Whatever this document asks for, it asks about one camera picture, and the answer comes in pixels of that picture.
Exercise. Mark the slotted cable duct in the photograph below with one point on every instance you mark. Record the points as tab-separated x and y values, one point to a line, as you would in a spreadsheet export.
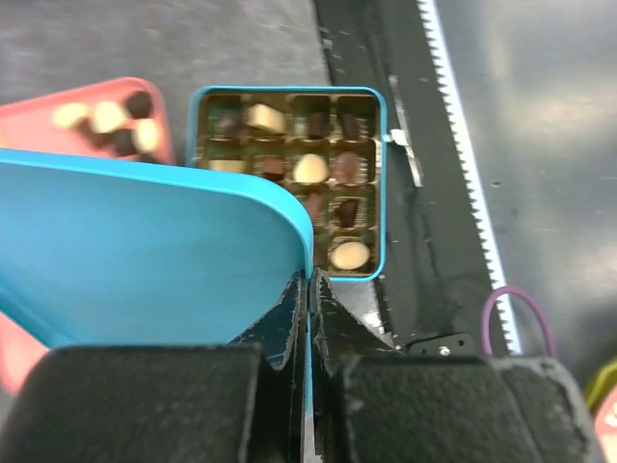
464	256

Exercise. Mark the pink chocolate tray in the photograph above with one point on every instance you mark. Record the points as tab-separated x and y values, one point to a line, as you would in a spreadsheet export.
72	125

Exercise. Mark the pink white plate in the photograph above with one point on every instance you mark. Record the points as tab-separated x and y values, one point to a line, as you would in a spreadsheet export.
605	423

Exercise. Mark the blue chocolate tin box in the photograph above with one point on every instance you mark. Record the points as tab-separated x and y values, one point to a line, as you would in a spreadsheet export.
383	193

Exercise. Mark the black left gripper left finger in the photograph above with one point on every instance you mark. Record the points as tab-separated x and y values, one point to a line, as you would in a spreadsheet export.
243	401

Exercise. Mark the blue tin lid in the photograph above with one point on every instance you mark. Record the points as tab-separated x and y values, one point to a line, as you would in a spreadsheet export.
245	238

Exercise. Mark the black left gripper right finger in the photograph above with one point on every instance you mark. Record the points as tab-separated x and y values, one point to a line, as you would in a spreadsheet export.
372	403

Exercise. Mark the brown plastic chocolate insert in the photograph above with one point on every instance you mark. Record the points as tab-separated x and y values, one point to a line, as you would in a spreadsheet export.
337	169

